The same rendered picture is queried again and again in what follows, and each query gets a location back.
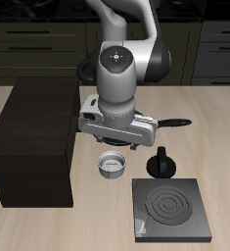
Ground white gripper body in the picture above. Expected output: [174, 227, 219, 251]
[77, 112, 160, 148]

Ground grey fluted ramekin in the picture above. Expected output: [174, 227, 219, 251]
[97, 150, 127, 179]

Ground black frying pan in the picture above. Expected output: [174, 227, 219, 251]
[96, 111, 193, 147]

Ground round black stove knob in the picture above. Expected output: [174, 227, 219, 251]
[146, 146, 177, 179]

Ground dark wooden cabinet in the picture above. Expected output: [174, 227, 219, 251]
[0, 76, 82, 209]

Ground dark grey stove plate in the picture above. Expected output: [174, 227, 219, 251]
[131, 177, 213, 244]

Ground dark kitchen cupboards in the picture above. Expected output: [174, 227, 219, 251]
[0, 0, 230, 87]

